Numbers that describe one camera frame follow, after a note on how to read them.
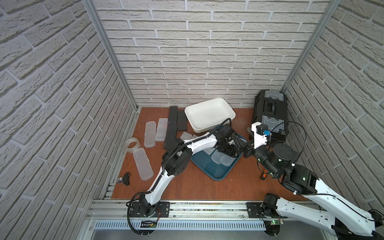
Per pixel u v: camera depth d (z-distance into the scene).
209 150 0.94
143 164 0.88
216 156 0.90
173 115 1.12
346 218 0.41
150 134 1.03
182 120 1.09
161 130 1.04
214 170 1.01
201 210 0.75
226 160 0.86
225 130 0.76
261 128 0.47
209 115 1.14
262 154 0.50
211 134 0.67
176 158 0.55
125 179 0.83
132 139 0.97
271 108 0.97
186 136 1.00
